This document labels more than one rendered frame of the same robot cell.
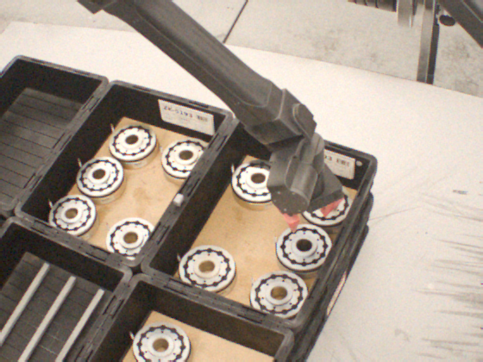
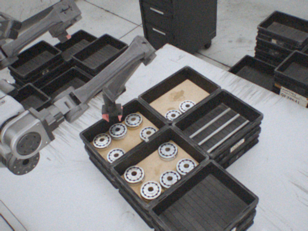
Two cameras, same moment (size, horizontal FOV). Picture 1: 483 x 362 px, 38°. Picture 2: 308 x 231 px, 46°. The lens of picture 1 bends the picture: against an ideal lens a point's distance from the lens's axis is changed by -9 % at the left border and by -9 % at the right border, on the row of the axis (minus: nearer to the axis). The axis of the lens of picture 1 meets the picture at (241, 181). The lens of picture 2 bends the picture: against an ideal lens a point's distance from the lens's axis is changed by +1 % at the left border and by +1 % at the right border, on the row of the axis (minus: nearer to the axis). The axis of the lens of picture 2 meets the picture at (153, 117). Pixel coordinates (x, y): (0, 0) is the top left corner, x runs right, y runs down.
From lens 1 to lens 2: 203 cm
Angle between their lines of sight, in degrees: 80
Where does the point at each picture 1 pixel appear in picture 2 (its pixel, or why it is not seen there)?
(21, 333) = (220, 137)
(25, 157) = (202, 212)
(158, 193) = (150, 170)
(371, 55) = not seen: outside the picture
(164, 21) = not seen: hidden behind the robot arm
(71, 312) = (198, 139)
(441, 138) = (33, 182)
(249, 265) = (135, 136)
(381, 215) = (81, 161)
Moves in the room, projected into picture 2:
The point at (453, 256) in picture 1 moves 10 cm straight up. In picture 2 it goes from (71, 139) to (66, 129)
